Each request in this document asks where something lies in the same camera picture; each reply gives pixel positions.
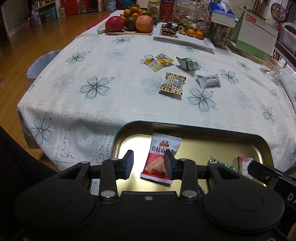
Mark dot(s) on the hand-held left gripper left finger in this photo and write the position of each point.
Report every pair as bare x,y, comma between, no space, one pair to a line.
128,164

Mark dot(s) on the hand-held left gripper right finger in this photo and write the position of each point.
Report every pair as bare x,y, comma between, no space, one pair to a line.
168,165

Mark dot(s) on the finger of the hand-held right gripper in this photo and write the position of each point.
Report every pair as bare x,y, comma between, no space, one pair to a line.
259,171

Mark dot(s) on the red and white snack packet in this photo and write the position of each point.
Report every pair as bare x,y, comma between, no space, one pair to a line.
161,153

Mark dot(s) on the white and pink snack packet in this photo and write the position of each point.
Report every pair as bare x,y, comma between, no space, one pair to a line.
244,164

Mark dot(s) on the dark green foil candy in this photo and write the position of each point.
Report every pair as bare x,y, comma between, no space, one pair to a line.
222,165

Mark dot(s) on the gold metal tin tray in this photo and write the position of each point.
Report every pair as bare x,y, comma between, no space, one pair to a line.
208,143

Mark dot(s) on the brown patterned snack packet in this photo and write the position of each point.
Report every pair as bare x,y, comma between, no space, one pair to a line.
173,83

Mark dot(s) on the grey and white snack packet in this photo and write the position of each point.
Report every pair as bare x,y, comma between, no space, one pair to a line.
208,81

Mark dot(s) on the green and white packet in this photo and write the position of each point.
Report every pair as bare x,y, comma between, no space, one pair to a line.
187,63

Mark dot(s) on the yellow and silver snack packet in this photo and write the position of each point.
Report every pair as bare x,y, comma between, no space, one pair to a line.
158,61

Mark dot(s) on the person's right hand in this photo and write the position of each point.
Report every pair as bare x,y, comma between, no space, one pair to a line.
293,233

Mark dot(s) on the white floral tablecloth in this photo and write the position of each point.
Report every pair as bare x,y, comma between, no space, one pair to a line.
115,69

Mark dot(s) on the clear glass cup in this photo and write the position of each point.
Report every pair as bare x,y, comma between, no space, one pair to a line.
269,67

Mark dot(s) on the person's dark clothing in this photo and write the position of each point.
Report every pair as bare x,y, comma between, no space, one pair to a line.
16,166

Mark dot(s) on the white rectangular plate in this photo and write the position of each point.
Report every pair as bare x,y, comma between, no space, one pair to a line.
203,42

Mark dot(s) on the pale fruit board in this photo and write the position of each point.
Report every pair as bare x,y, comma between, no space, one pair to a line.
129,33

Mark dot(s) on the blue round stool cushion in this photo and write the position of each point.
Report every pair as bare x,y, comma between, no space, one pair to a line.
41,64

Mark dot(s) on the desk calendar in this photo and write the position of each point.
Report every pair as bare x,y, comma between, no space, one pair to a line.
255,34

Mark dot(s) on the black snack packet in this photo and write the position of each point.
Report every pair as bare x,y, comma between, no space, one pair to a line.
171,27

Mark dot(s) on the white framed armchair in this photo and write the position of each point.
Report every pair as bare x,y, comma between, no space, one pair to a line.
288,34

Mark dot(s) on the red apple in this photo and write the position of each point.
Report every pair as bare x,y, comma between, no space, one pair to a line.
115,23

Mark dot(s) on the dark round fruit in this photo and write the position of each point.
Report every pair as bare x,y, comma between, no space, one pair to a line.
130,23

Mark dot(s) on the brown patterned canister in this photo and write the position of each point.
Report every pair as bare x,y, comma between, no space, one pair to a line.
219,33

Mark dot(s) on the pink apple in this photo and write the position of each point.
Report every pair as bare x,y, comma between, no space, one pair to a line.
144,23

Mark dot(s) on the large clear glass jar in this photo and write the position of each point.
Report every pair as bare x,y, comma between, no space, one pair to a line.
185,11

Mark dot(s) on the red tin can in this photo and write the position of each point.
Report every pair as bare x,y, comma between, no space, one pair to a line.
167,10

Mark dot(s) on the small glass jar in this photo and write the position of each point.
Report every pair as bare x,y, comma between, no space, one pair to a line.
153,9

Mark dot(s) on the blue patterned bucket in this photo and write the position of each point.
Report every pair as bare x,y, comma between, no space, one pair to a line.
111,5

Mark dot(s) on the blue and white tissue pack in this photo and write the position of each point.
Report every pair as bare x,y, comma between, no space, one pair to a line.
220,11

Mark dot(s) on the blue storage basket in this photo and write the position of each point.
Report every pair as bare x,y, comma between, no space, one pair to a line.
49,14

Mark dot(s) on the colourful round wall plate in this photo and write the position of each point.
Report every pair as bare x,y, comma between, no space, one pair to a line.
278,10

